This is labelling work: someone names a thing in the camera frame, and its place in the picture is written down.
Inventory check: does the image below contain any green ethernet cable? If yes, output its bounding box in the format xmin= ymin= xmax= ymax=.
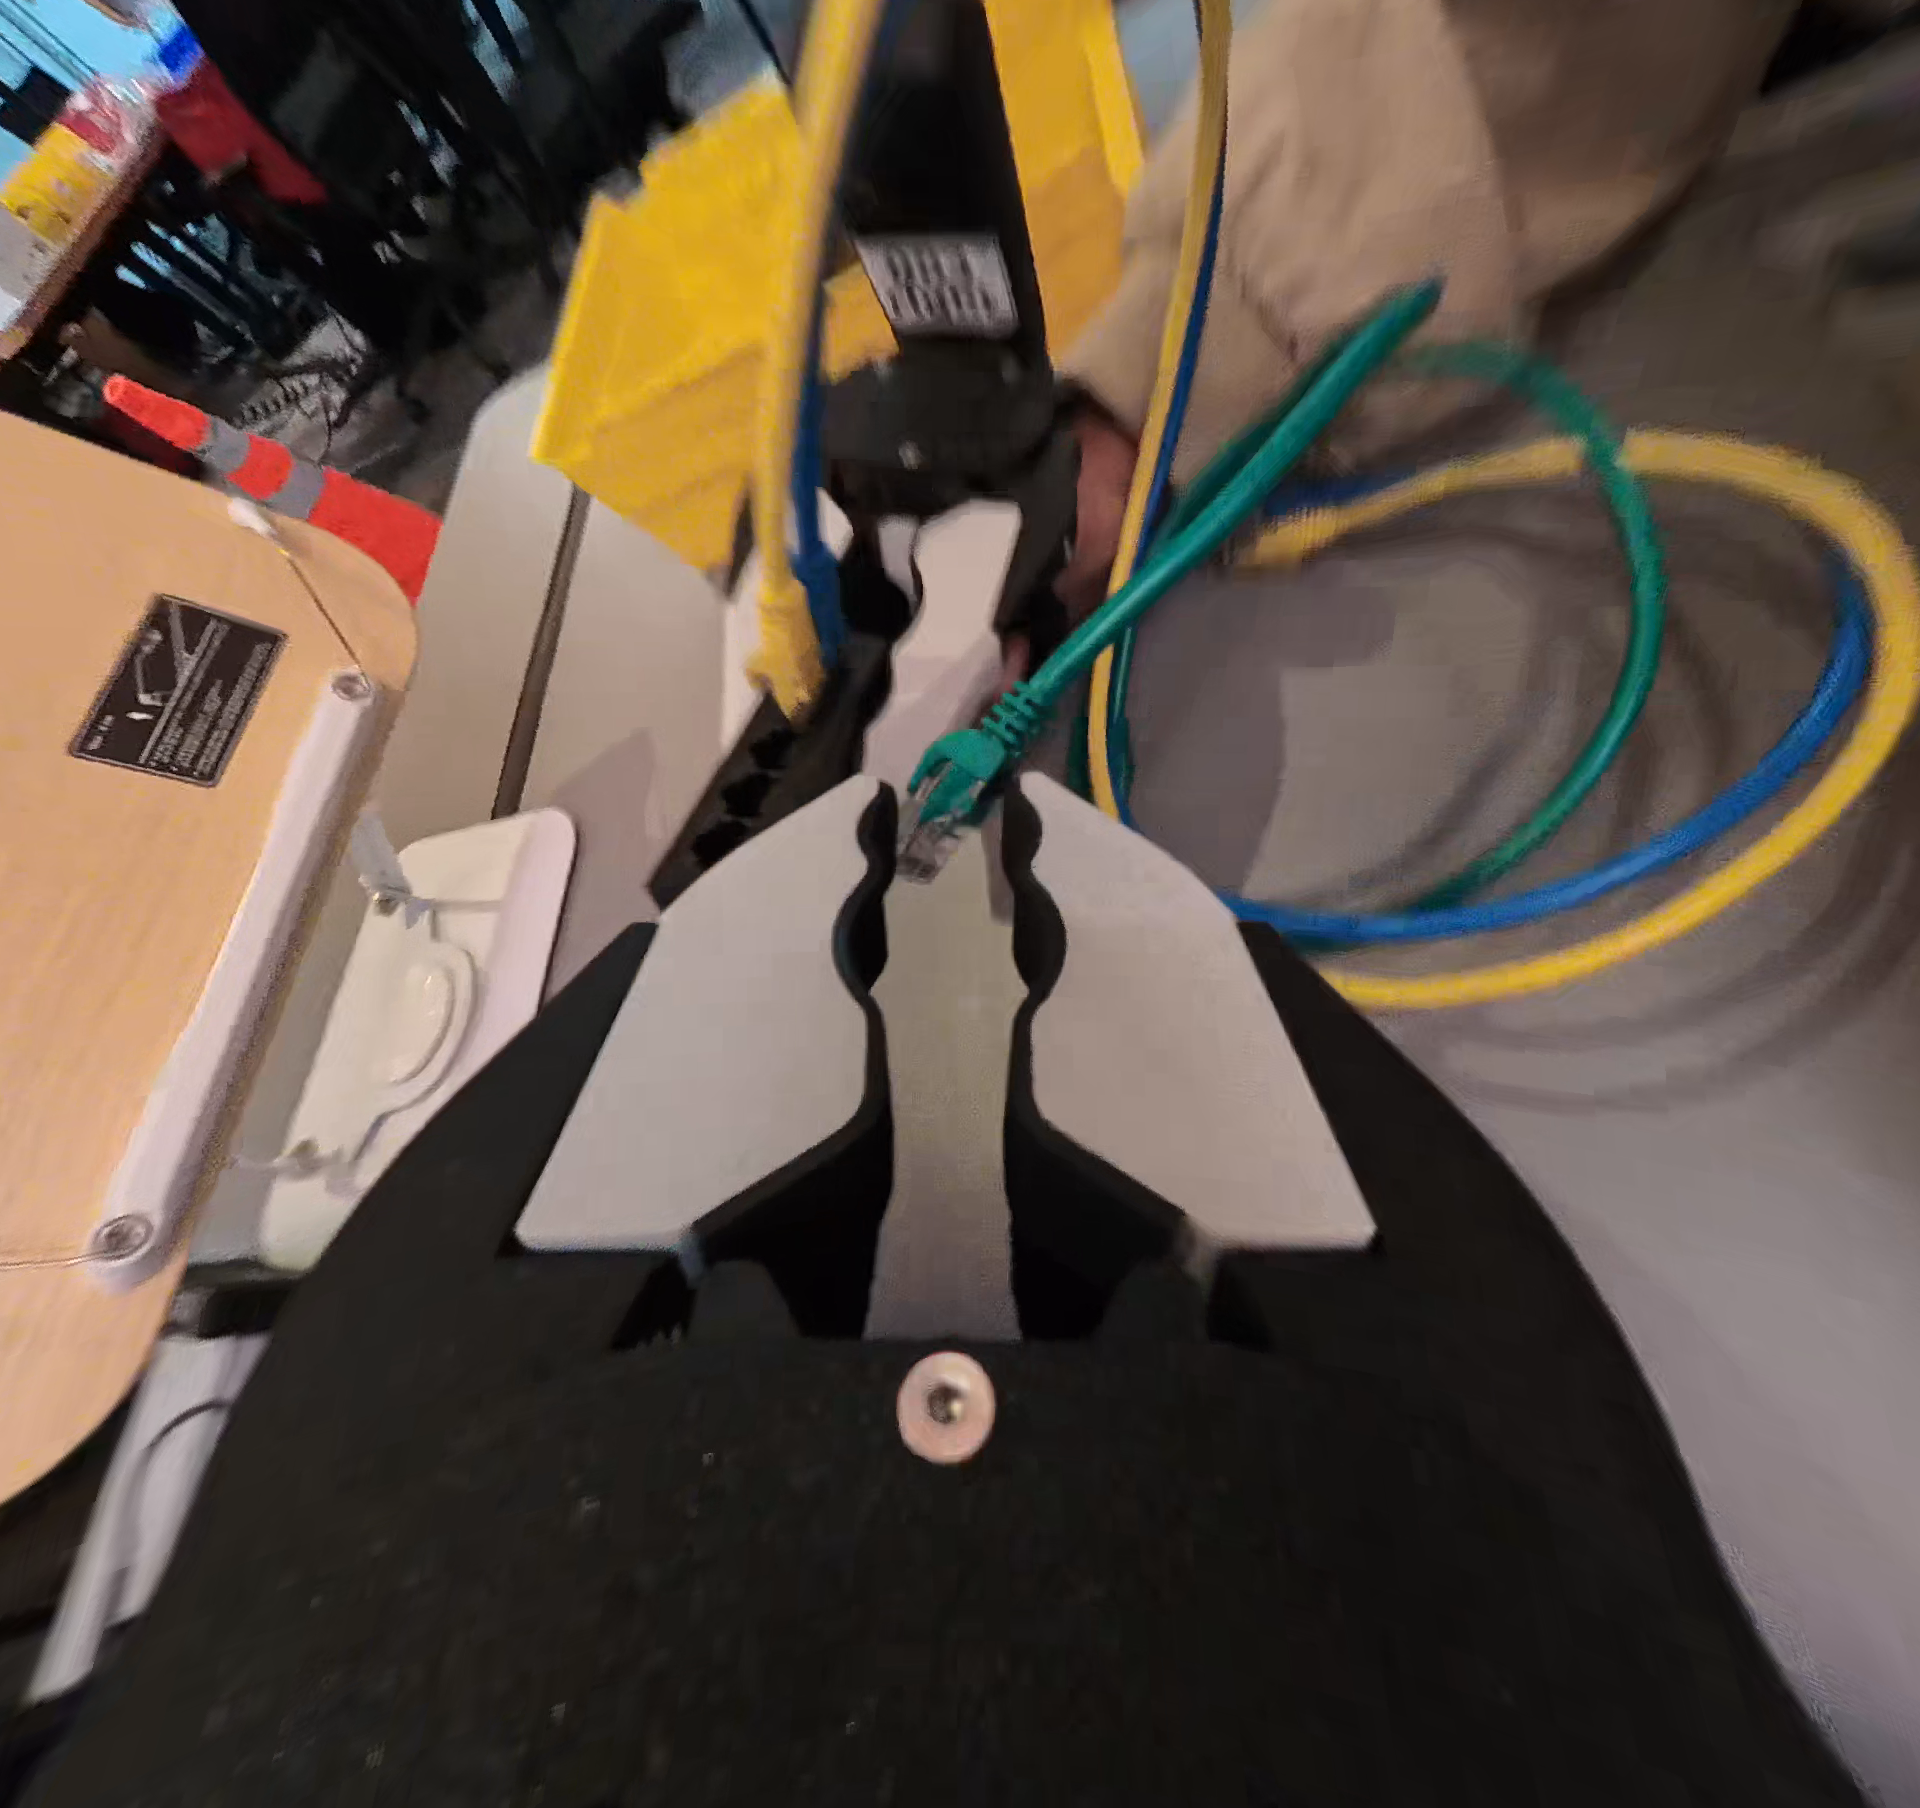
xmin=904 ymin=279 xmax=1670 ymax=928

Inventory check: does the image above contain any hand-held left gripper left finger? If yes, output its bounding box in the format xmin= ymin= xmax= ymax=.
xmin=513 ymin=772 xmax=903 ymax=1341

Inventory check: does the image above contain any yellow ethernet cable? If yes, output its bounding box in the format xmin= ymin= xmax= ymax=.
xmin=745 ymin=0 xmax=1920 ymax=1011

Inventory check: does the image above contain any black network switch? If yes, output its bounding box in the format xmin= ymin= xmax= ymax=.
xmin=648 ymin=630 xmax=903 ymax=913

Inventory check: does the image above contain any blue ethernet cable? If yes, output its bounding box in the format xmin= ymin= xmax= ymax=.
xmin=793 ymin=0 xmax=1881 ymax=949

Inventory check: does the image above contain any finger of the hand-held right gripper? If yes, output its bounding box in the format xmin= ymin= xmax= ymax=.
xmin=907 ymin=505 xmax=1026 ymax=737
xmin=871 ymin=513 xmax=923 ymax=648

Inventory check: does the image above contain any person's right forearm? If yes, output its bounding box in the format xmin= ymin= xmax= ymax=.
xmin=1057 ymin=0 xmax=1819 ymax=437

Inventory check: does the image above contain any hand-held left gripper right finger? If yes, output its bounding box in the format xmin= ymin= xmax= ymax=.
xmin=996 ymin=772 xmax=1380 ymax=1341

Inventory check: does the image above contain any white plastic base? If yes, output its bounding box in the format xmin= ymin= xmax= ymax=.
xmin=255 ymin=805 xmax=581 ymax=1262

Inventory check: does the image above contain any yellow plastic bin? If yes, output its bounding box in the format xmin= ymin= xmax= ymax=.
xmin=532 ymin=0 xmax=1147 ymax=567

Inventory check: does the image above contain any light wooden panel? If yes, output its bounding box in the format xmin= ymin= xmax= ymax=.
xmin=0 ymin=411 xmax=420 ymax=1508

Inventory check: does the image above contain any orange traffic cone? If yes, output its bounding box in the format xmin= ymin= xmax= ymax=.
xmin=103 ymin=371 xmax=446 ymax=613

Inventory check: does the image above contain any person's right hand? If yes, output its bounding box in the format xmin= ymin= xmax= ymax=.
xmin=1051 ymin=390 xmax=1151 ymax=625

